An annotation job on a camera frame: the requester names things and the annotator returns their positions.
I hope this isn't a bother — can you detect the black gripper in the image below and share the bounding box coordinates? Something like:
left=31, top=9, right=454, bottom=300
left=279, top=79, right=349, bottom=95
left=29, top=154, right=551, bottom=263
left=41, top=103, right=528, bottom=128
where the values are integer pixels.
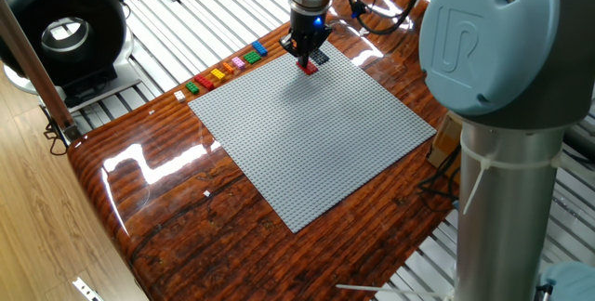
left=278, top=7, right=334, bottom=68

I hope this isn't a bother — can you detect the wide red Lego plate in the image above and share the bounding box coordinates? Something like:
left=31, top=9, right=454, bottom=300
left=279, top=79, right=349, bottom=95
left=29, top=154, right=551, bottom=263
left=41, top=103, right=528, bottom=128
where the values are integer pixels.
left=297, top=60, right=320, bottom=76

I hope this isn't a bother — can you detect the black Lego plate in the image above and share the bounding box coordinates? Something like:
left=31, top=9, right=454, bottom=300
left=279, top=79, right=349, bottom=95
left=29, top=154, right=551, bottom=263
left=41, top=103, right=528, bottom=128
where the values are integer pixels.
left=310, top=48, right=331, bottom=66

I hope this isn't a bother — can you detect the blue Lego plate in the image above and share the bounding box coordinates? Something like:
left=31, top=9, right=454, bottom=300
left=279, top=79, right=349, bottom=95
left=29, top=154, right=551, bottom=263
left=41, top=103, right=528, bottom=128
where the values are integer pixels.
left=251, top=40, right=270, bottom=59

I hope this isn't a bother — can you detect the grey Lego baseplate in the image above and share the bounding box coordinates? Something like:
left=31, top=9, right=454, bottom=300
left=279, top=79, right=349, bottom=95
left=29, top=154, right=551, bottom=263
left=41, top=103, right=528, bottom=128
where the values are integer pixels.
left=188, top=40, right=437, bottom=235

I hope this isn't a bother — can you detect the long red Lego plate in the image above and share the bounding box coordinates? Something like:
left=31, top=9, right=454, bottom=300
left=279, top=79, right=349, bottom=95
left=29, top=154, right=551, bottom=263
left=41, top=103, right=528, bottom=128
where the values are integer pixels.
left=193, top=73, right=216, bottom=91

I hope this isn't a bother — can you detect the taped cardboard box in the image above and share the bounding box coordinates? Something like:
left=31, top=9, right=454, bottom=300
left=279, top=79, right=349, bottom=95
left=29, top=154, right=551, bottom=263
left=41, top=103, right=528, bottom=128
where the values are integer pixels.
left=427, top=113, right=463, bottom=170

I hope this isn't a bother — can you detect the looped white zip tie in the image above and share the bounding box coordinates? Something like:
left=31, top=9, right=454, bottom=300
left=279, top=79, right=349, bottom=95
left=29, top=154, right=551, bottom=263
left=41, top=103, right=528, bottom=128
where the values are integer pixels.
left=458, top=138, right=595, bottom=216

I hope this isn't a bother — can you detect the black gripper cable bundle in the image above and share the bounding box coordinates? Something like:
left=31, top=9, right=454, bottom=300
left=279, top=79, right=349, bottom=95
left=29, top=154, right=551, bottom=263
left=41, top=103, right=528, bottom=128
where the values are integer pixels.
left=337, top=0, right=442, bottom=36

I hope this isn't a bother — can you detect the black coiled cable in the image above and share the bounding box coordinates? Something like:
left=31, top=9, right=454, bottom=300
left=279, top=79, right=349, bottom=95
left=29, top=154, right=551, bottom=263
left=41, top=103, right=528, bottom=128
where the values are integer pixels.
left=415, top=146, right=462, bottom=213

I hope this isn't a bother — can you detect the thin black cable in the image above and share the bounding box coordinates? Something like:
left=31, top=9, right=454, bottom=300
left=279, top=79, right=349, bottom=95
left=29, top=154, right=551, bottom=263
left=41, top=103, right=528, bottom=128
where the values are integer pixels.
left=43, top=105, right=70, bottom=157

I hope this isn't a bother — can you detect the slanted metal frame beam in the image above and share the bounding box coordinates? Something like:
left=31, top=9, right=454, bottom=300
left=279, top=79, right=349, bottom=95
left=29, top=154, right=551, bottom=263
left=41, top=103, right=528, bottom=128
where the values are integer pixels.
left=0, top=0, right=80, bottom=144

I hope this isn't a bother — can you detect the black ring-shaped device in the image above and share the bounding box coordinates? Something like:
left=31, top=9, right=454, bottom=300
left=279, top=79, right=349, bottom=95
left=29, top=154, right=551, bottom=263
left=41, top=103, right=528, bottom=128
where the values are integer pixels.
left=0, top=0, right=140, bottom=107

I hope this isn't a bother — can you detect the white metal bracket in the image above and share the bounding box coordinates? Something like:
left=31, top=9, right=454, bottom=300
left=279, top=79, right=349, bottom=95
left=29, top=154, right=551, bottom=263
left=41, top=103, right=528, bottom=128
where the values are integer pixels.
left=72, top=276, right=106, bottom=301

